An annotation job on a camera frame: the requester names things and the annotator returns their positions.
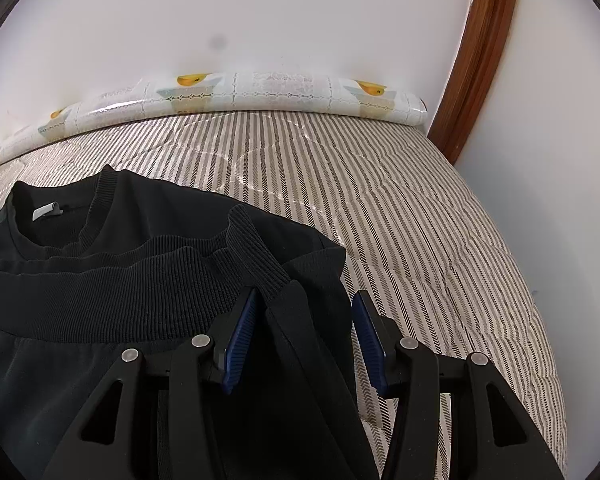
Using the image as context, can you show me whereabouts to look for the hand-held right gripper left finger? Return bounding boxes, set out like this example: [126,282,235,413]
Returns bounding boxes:
[42,287,260,480]

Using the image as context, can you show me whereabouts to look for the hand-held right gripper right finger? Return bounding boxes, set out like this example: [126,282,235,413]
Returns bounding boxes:
[351,290,566,480]

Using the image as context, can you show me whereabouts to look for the black sweatshirt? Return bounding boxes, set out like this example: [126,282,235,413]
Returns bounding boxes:
[0,164,381,480]

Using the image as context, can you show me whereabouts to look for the striped quilted mat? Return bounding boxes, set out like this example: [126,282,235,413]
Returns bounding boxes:
[0,110,569,480]

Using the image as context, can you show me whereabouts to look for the rolled fruit print tablecloth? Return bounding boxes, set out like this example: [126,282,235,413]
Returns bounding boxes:
[0,71,429,169]

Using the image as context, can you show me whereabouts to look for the brown wooden door frame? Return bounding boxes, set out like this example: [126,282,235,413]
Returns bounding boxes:
[426,0,524,167]

